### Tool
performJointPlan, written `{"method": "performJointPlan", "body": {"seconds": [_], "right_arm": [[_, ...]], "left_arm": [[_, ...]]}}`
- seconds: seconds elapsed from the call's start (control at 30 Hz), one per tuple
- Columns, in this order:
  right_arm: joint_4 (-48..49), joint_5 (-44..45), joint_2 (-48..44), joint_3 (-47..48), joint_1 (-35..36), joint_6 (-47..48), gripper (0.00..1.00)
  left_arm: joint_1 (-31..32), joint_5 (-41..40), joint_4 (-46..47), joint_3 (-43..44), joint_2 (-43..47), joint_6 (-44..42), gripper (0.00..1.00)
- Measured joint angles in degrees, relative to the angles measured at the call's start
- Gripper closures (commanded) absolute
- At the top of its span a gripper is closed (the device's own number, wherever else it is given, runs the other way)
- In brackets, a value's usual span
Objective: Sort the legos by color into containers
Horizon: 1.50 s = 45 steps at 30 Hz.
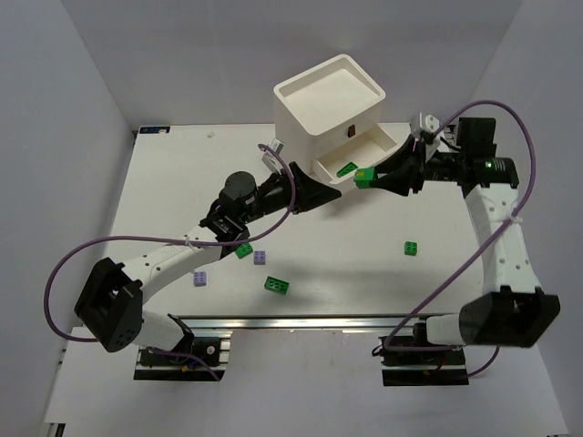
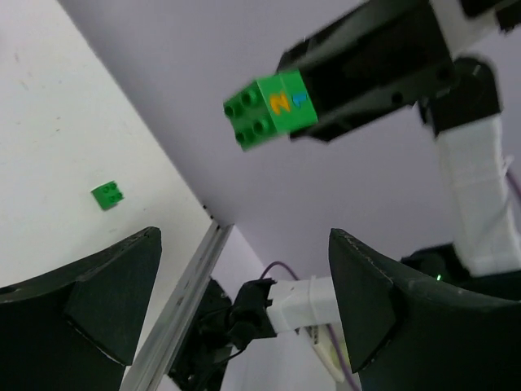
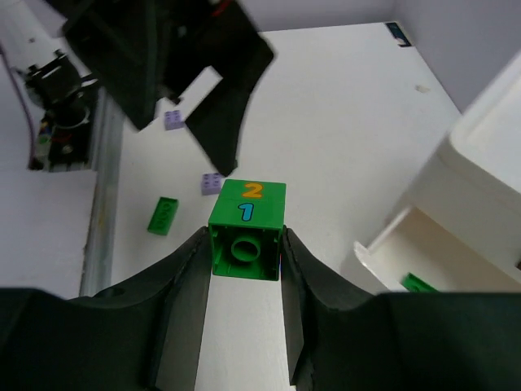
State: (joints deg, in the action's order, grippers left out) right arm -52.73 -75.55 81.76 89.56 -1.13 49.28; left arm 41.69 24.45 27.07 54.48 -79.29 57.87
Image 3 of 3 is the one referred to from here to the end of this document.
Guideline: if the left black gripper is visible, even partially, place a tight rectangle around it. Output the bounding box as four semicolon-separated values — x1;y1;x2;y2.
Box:
62;1;274;177

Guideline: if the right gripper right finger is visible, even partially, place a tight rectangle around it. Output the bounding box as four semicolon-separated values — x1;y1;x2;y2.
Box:
281;228;520;390

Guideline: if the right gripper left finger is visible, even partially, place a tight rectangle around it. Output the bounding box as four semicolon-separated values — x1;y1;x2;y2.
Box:
1;228;212;390

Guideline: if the green lego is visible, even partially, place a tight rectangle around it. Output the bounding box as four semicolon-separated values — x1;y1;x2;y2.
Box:
401;273;436;292

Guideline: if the white three-drawer cabinet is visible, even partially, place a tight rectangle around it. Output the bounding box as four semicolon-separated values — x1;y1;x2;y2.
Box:
401;51;521;270

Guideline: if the white drawer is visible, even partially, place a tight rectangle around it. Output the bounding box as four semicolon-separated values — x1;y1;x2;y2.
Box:
353;207;520;293

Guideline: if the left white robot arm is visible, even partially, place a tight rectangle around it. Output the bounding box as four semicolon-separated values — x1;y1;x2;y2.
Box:
1;1;274;176

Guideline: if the purple lego brick left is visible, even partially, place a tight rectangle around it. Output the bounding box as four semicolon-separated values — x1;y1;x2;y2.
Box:
164;110;185;130

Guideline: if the purple lego brick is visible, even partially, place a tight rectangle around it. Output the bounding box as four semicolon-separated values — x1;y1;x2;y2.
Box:
200;173;223;196
164;110;185;130

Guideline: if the purple lego brick centre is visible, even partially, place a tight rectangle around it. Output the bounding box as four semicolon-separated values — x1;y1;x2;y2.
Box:
200;173;223;196

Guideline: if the long green lego brick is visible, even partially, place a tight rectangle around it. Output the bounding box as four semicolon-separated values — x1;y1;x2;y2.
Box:
147;197;179;236

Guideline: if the aluminium rail frame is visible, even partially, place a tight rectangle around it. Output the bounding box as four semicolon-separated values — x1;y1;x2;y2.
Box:
79;89;125;297

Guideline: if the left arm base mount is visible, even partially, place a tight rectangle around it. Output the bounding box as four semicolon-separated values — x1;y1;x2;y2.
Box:
28;91;98;172

